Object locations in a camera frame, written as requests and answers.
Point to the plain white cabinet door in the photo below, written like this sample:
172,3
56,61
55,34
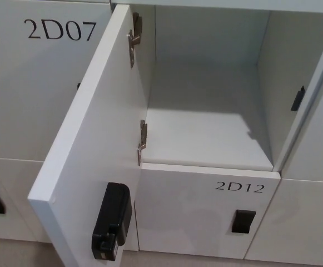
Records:
294,222
317,130
8,200

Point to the white door marked 2D07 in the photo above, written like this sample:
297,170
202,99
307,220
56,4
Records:
25,97

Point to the large metal door hinge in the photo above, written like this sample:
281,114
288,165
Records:
134,39

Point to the black lock strike plate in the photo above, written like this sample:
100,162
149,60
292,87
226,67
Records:
297,98

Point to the black lock box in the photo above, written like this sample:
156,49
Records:
111,219

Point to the small metal door hinge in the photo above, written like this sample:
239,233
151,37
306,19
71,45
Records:
142,140

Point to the white open cabinet compartment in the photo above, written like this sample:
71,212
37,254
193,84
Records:
205,111

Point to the white door marked 2D12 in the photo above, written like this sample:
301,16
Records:
191,211

